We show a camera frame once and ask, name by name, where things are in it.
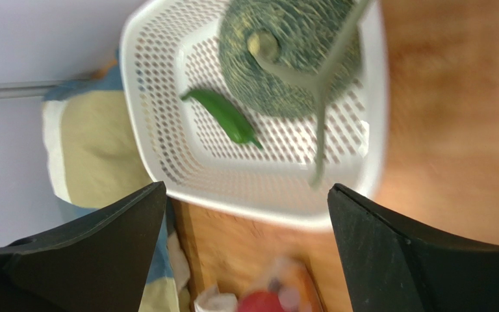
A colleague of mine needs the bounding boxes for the clear zip top bag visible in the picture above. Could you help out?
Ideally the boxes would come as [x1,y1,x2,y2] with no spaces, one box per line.
[194,257,307,312]

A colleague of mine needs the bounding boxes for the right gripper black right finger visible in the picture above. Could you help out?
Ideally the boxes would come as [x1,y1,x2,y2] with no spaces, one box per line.
[327,184,499,311]

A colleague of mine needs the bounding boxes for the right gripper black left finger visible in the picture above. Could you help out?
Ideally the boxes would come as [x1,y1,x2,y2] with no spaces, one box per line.
[0,182,166,311]

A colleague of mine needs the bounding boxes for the white perforated plastic basket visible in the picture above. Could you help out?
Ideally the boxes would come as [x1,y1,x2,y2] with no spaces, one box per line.
[120,1,389,229]

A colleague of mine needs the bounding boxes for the red fake tomato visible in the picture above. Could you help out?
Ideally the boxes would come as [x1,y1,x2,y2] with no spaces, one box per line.
[237,291,285,312]

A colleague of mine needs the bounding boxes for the green fake leafy vegetable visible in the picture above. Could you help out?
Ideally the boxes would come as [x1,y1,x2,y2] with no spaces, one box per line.
[218,1,368,188]

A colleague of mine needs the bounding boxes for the plaid blue beige pillow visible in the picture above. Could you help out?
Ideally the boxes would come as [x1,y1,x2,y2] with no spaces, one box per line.
[42,64,190,311]

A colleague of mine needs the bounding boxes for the green fake chili pepper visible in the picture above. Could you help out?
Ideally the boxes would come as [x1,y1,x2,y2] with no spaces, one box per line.
[181,88,263,150]

